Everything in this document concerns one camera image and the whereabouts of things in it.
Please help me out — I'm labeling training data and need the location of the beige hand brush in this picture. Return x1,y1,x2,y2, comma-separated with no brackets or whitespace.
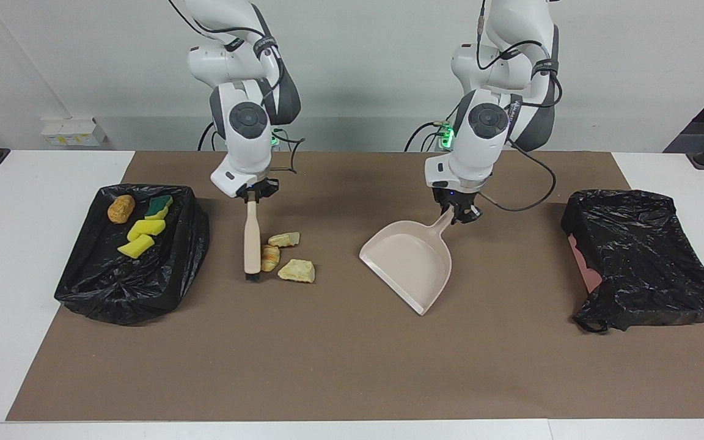
243,200,262,283

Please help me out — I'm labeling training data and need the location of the beige plastic dustpan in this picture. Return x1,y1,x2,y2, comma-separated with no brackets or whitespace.
359,211,455,316

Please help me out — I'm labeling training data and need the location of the large pale bread chunk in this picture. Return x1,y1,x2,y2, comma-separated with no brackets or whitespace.
277,258,316,284

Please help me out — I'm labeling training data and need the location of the green and yellow sponge piece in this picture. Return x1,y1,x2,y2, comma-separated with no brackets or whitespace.
144,195,174,221

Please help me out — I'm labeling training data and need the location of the notched yellow sponge piece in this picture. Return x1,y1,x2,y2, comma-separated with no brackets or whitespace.
127,219,167,241

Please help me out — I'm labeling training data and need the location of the small yellow sponge piece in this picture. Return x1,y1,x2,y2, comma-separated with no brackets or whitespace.
117,234,156,259

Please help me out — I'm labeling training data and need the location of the brown potato shaped lump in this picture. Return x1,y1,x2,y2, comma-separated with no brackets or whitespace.
107,194,136,224

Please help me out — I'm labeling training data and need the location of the black trash bag covered bin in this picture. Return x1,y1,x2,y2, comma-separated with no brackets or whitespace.
54,184,211,326

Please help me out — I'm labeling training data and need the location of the pink plastic bin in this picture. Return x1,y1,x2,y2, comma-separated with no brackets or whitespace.
568,235,603,294

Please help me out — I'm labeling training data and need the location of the black trash bag liner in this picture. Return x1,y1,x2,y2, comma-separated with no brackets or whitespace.
561,189,704,334

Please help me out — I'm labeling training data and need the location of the brown table mat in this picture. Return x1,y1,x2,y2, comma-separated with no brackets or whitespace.
5,151,704,422

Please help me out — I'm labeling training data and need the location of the white socket box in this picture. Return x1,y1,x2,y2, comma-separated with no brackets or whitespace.
40,117,108,147

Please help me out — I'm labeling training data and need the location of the black left base cable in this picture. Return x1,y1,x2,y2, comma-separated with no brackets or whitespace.
404,98,450,152

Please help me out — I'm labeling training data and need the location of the black base cable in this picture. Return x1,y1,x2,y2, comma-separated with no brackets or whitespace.
404,98,450,152
198,118,230,152

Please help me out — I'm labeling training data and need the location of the black right base cable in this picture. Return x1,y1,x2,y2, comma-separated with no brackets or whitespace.
198,118,230,152

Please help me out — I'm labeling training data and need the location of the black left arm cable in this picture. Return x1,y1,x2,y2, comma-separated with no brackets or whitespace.
477,0,557,213

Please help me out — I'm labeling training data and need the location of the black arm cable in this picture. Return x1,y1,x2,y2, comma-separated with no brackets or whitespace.
169,0,305,176
477,0,557,213

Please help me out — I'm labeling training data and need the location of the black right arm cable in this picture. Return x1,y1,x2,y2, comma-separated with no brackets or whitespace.
169,0,305,176

